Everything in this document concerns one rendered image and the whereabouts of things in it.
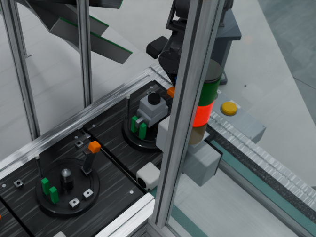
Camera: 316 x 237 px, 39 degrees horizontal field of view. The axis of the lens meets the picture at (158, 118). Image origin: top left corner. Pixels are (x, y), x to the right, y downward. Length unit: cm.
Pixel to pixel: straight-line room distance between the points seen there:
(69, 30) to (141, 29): 53
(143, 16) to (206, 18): 108
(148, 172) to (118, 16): 73
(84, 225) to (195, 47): 54
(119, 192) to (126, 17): 75
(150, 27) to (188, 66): 96
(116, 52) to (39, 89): 29
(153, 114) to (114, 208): 23
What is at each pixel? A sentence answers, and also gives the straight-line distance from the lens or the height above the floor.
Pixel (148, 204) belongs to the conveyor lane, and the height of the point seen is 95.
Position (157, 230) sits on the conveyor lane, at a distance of 101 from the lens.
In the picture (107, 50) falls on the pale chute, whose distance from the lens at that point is 116.
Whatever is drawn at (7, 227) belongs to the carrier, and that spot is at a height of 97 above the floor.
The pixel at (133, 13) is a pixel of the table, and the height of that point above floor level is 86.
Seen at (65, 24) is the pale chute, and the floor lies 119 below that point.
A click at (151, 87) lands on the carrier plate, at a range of 120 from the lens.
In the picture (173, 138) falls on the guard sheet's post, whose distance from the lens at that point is 73.
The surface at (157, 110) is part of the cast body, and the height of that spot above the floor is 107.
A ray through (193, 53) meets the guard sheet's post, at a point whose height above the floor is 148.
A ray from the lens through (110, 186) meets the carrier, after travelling 102.
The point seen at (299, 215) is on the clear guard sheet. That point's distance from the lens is 64.
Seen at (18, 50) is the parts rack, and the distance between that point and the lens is 95.
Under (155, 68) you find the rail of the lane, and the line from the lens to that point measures 127.
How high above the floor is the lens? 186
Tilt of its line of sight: 52 degrees down
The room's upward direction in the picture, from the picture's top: 8 degrees clockwise
